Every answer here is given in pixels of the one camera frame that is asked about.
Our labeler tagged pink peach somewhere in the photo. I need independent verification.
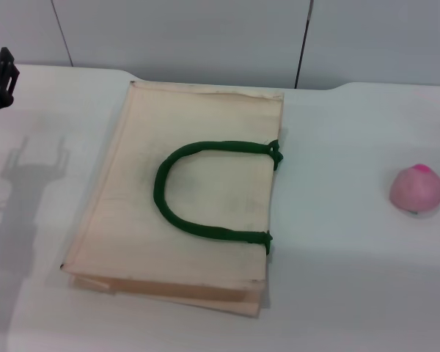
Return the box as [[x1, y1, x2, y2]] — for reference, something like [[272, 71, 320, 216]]
[[389, 164, 440, 219]]

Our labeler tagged dark background wall cable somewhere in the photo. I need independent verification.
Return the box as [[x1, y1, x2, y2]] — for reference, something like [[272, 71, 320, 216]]
[[294, 0, 314, 89]]

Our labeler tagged cream handbag with green handles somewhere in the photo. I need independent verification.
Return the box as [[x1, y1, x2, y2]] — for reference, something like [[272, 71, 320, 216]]
[[60, 80, 285, 318]]

